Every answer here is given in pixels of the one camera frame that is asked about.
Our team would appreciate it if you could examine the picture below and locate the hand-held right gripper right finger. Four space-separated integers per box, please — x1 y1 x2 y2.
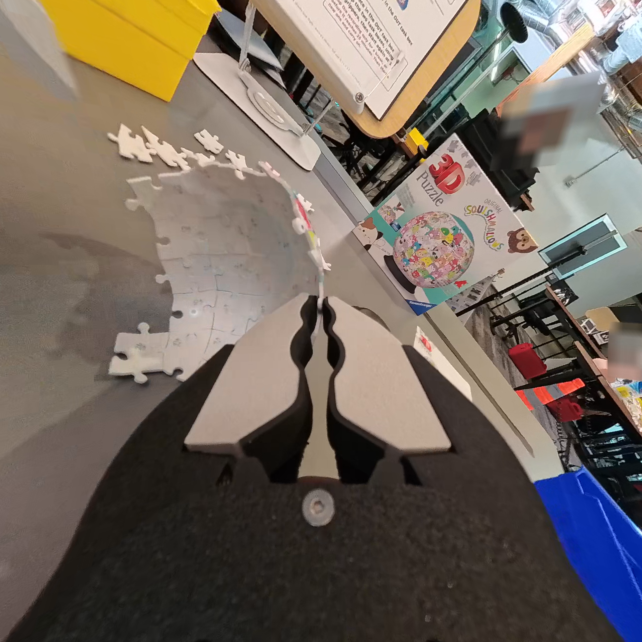
322 296 453 485

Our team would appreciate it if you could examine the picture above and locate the red container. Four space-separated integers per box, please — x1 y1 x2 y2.
546 398 586 423
508 343 548 380

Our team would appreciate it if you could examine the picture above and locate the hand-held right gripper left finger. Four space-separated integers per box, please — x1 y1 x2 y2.
185 293 316 485

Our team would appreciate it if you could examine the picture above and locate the partly built puzzle ball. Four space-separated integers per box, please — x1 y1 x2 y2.
108 160 332 385

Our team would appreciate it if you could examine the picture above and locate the white paper sheet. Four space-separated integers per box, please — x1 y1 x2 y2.
414 326 473 403

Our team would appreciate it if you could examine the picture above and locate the blue bin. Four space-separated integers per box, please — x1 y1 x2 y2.
533 466 642 642

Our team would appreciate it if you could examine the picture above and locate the orange grey striped cone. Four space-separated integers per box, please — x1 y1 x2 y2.
516 378 586 411

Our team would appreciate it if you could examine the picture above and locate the yellow box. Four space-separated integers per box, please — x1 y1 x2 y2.
37 0 221 102

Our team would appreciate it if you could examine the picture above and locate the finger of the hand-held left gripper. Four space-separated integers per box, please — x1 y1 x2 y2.
0 0 79 102

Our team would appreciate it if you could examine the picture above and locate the silver ventilation duct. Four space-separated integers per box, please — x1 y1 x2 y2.
500 0 558 44

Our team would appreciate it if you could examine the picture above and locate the teal framed glass panel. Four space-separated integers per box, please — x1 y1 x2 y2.
538 213 629 280

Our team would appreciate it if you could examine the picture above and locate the wooden board with instruction sheet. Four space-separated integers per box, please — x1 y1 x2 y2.
250 0 482 139

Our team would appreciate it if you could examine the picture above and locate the colourful printed box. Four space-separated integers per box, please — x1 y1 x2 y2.
352 133 539 317

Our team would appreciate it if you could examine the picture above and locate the black round puzzle stand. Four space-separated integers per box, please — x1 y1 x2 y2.
351 306 392 333

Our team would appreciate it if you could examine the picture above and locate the group of puzzle pieces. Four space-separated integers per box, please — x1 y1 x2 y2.
107 123 252 175

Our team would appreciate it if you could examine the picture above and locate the white flat stand base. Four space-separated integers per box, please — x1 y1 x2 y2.
193 0 322 172

